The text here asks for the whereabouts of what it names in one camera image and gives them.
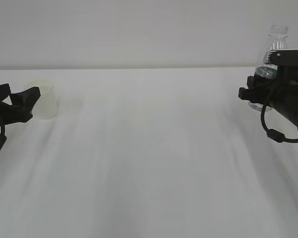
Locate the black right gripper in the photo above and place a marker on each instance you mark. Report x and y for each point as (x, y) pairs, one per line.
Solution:
(279, 93)

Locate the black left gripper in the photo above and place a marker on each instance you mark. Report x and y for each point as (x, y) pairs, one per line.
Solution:
(22, 104)

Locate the white paper cup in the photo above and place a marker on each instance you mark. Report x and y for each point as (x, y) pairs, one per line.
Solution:
(46, 107)

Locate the clear plastic water bottle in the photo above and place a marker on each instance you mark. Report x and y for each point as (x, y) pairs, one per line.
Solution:
(265, 70)

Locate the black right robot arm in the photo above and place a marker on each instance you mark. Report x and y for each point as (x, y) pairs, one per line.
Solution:
(276, 135)

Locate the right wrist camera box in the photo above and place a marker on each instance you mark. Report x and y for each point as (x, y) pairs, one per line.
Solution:
(282, 57)

